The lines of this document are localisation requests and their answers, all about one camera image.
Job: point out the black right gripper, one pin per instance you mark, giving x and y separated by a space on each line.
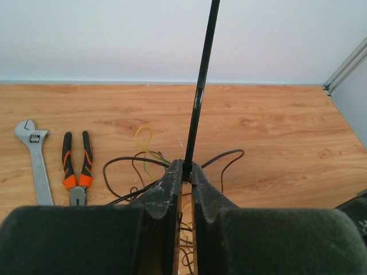
356 210

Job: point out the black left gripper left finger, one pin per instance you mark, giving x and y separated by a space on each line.
138 238

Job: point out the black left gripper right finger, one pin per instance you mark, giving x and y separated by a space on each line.
233 240

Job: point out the black zip tie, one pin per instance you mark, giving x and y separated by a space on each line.
200 87

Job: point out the silver adjustable wrench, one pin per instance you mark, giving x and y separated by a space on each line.
34 139

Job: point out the aluminium frame rail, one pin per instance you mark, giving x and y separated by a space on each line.
346 68

